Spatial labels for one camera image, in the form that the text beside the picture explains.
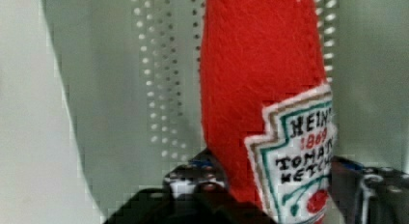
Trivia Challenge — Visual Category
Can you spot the green oval strainer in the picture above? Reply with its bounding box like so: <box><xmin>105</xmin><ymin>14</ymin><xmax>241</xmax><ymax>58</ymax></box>
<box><xmin>41</xmin><ymin>0</ymin><xmax>408</xmax><ymax>216</ymax></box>

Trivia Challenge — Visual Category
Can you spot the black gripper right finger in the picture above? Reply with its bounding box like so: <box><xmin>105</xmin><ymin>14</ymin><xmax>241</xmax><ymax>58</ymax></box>
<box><xmin>329</xmin><ymin>156</ymin><xmax>409</xmax><ymax>224</ymax></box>

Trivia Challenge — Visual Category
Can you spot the red plush ketchup bottle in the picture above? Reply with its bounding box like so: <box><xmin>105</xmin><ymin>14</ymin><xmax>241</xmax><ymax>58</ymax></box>
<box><xmin>200</xmin><ymin>0</ymin><xmax>337</xmax><ymax>224</ymax></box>

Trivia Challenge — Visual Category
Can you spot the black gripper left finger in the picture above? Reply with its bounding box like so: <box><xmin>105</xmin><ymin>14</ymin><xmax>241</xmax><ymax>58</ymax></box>
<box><xmin>103</xmin><ymin>150</ymin><xmax>276</xmax><ymax>224</ymax></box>

